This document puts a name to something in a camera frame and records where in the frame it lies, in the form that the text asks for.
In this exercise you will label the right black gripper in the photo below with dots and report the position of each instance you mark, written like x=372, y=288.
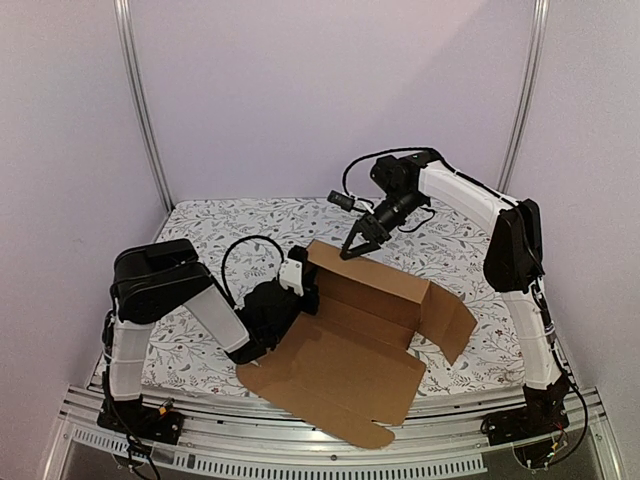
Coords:
x=373, y=227

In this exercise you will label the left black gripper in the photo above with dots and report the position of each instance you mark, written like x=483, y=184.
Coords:
x=312, y=296

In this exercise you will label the brown cardboard box sheet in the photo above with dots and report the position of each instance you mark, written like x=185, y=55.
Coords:
x=347, y=369

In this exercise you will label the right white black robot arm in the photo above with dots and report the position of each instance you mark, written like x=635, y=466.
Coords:
x=413, y=176

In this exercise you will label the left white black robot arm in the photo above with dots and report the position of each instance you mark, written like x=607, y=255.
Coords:
x=151, y=281

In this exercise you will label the floral patterned table mat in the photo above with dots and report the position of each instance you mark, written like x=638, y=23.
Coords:
x=241, y=240

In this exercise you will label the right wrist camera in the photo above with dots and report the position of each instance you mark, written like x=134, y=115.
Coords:
x=350, y=203

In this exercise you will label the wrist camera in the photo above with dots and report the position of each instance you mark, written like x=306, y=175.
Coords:
x=350, y=203
x=292, y=269

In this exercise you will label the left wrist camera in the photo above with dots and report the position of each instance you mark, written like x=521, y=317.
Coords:
x=292, y=269

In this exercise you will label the aluminium front rail base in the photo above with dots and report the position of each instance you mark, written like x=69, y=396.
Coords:
x=228, y=437

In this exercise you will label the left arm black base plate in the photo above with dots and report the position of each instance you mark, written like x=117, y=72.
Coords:
x=149, y=423

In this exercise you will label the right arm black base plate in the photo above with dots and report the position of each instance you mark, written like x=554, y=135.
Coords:
x=512, y=425

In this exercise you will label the left aluminium frame post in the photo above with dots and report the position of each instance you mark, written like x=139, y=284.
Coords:
x=125, y=29

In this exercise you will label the aluminium frame post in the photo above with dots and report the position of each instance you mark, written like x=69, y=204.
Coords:
x=526, y=92
x=125, y=29

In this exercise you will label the right aluminium frame post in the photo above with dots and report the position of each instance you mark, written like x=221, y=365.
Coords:
x=526, y=92

